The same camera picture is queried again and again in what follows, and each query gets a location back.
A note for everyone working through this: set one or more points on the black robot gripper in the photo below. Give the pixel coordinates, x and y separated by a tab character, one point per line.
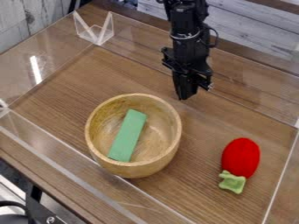
186	60

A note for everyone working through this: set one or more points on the clear acrylic corner bracket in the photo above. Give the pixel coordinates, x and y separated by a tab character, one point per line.
95	34

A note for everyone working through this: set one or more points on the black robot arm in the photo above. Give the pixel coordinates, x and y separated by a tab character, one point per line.
186	15

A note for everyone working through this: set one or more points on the green rectangular block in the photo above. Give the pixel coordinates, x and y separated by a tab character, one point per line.
127	136

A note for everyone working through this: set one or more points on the red plush strawberry toy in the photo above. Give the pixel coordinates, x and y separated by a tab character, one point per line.
239	162

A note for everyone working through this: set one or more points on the black table leg bracket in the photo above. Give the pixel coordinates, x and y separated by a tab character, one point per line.
39	214

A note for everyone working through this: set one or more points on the round wooden bowl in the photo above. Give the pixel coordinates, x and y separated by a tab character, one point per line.
159	140

